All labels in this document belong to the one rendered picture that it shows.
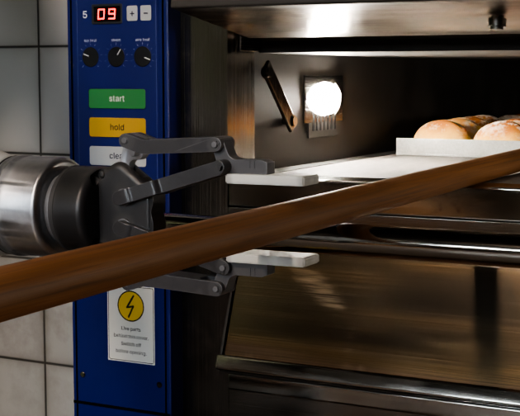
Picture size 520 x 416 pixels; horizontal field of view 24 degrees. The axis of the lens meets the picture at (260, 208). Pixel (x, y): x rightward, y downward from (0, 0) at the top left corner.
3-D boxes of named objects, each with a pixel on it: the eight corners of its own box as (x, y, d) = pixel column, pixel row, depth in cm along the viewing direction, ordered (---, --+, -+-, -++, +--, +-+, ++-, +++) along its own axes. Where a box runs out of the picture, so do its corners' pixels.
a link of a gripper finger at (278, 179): (242, 180, 99) (242, 171, 99) (319, 183, 96) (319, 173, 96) (224, 183, 97) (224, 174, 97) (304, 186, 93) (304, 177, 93)
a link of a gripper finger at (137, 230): (115, 216, 101) (111, 232, 102) (226, 265, 97) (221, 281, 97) (139, 211, 105) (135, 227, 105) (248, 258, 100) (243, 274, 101)
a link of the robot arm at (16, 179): (49, 248, 113) (102, 252, 110) (-14, 262, 105) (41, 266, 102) (47, 151, 112) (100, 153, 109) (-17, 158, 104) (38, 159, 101)
